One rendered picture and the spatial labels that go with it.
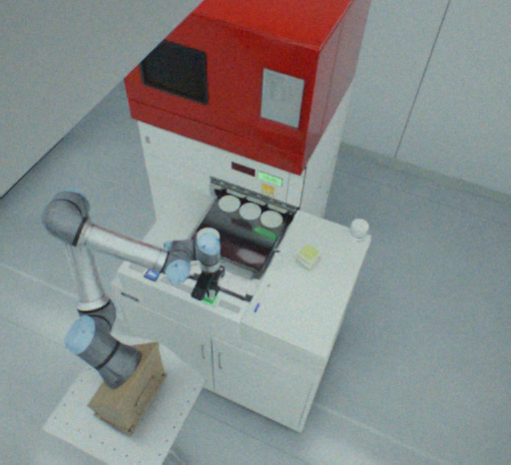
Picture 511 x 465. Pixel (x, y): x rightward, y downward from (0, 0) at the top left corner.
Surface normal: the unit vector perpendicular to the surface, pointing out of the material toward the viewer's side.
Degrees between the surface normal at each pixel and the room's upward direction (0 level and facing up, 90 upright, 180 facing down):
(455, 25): 90
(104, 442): 0
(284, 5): 0
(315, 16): 0
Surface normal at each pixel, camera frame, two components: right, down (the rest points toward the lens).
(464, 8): -0.40, 0.70
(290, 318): 0.04, -0.63
